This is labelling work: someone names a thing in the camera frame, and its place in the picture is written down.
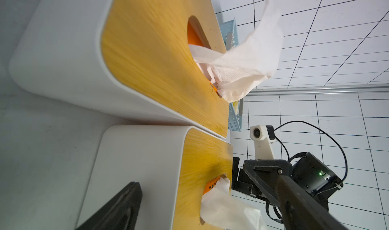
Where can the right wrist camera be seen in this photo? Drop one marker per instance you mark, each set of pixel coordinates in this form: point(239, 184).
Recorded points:
point(263, 136)

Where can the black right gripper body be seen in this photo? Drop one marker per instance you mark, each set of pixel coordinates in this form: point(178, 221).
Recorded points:
point(258, 178)

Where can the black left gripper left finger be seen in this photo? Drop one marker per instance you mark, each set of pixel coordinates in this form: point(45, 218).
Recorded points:
point(119, 213)

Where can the white tissue sheet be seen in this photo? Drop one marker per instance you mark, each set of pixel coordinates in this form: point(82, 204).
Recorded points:
point(220, 209)
point(242, 68)

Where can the white tissue box base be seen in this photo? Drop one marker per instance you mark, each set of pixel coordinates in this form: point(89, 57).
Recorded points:
point(59, 56)

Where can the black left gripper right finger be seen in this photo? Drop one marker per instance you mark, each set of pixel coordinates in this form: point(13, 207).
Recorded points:
point(300, 211)

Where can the yellow bamboo box lid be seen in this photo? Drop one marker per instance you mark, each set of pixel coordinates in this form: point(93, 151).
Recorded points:
point(144, 45)

